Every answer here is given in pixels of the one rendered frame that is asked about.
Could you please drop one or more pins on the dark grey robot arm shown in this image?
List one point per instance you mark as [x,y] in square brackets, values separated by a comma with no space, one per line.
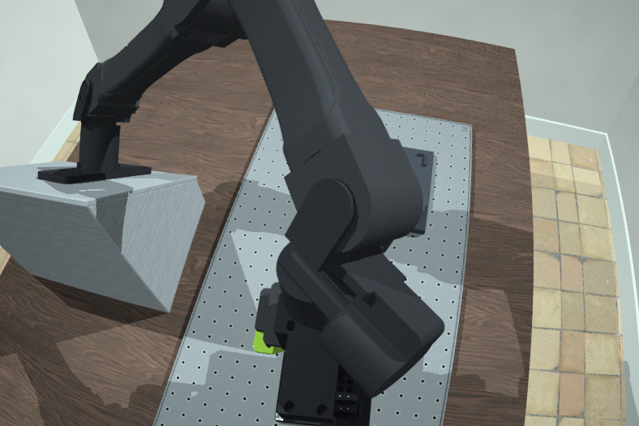
[351,184]

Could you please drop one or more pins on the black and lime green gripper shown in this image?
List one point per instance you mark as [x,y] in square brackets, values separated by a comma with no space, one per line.
[265,340]

